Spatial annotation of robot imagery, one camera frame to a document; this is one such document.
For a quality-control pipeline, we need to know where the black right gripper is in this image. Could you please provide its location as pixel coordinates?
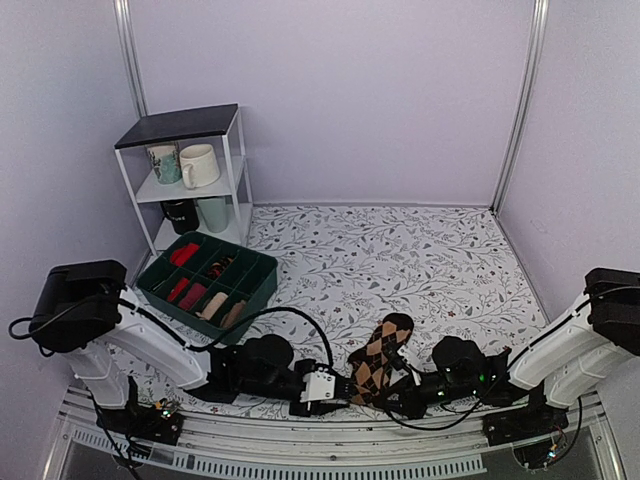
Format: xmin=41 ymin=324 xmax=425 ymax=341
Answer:
xmin=375 ymin=373 xmax=480 ymax=420

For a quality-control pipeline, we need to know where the brown argyle sock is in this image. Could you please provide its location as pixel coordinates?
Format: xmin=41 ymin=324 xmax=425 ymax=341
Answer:
xmin=347 ymin=313 xmax=414 ymax=408

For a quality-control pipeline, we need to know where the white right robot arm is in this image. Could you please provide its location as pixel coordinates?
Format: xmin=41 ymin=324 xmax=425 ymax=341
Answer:
xmin=378 ymin=268 xmax=639 ymax=436

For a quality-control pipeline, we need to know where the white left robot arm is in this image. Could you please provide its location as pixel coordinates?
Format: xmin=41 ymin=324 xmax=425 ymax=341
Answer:
xmin=26 ymin=260 xmax=355 ymax=434

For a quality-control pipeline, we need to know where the tan rolled sock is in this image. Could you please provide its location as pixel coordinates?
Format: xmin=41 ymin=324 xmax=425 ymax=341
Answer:
xmin=220 ymin=300 xmax=247 ymax=329

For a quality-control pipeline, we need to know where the floral patterned table mat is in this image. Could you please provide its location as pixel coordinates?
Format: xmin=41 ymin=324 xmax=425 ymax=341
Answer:
xmin=102 ymin=204 xmax=549 ymax=421

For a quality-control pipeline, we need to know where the beige rolled sock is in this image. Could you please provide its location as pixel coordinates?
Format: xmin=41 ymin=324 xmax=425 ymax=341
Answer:
xmin=196 ymin=291 xmax=229 ymax=321

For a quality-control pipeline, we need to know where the green compartment organizer box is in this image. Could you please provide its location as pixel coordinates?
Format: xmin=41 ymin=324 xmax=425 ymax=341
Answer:
xmin=136 ymin=232 xmax=278 ymax=339

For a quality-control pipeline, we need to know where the dark patterned rolled sock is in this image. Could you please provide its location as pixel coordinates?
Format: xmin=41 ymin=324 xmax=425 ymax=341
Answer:
xmin=205 ymin=256 xmax=234 ymax=280

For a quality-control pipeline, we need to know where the maroon rolled sock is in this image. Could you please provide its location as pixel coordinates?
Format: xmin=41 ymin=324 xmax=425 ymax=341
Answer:
xmin=178 ymin=283 xmax=207 ymax=311

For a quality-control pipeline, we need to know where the red sock in box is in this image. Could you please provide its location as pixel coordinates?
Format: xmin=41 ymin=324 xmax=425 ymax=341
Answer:
xmin=167 ymin=278 xmax=190 ymax=302

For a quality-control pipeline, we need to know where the red rolled sock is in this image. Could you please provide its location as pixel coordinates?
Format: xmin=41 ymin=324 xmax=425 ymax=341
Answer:
xmin=169 ymin=242 xmax=200 ymax=266

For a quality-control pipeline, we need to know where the pale green cup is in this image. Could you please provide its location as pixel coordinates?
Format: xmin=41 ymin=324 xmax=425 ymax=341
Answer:
xmin=197 ymin=197 xmax=229 ymax=233

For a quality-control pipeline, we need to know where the black mug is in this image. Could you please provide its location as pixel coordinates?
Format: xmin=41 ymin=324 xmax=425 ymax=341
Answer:
xmin=161 ymin=199 xmax=200 ymax=235

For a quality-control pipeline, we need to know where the cream white mug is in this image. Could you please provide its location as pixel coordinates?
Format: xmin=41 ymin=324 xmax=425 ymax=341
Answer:
xmin=179 ymin=144 xmax=220 ymax=190

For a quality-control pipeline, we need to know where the white shelf with black top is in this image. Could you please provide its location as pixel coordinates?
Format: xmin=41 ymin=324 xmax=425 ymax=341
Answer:
xmin=114 ymin=104 xmax=253 ymax=256

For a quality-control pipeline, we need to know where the teal floral mug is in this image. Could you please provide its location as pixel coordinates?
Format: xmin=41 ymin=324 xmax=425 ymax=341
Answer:
xmin=146 ymin=142 xmax=182 ymax=185

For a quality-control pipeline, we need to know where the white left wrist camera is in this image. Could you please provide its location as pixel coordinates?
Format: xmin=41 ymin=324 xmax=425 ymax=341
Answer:
xmin=300 ymin=370 xmax=336 ymax=403

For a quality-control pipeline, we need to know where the aluminium front rail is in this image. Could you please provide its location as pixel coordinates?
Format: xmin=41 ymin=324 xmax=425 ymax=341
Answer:
xmin=42 ymin=387 xmax=626 ymax=480

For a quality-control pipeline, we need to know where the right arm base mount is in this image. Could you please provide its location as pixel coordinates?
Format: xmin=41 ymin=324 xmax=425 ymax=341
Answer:
xmin=483 ymin=404 xmax=569 ymax=470

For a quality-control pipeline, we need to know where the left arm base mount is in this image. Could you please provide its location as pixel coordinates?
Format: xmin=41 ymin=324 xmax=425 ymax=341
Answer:
xmin=96 ymin=376 xmax=184 ymax=446

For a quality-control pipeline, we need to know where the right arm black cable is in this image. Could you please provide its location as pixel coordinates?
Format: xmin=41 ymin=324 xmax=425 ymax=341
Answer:
xmin=387 ymin=319 xmax=584 ymax=451

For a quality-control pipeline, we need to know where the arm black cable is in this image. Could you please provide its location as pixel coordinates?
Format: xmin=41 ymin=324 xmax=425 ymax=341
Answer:
xmin=8 ymin=289 xmax=335 ymax=374
xmin=387 ymin=319 xmax=584 ymax=451

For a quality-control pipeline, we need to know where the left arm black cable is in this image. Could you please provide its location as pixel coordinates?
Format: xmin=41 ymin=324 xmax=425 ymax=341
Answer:
xmin=8 ymin=289 xmax=335 ymax=374

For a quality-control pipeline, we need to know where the right aluminium corner post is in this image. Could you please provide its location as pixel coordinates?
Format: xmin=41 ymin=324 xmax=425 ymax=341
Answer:
xmin=491 ymin=0 xmax=550 ymax=216

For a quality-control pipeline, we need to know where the aluminium corner post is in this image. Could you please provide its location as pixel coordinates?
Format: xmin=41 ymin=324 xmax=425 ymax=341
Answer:
xmin=112 ymin=0 xmax=148 ymax=118
xmin=491 ymin=0 xmax=550 ymax=216

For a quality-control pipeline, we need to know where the left aluminium corner post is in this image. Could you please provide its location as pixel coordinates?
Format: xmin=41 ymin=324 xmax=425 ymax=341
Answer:
xmin=112 ymin=0 xmax=148 ymax=118

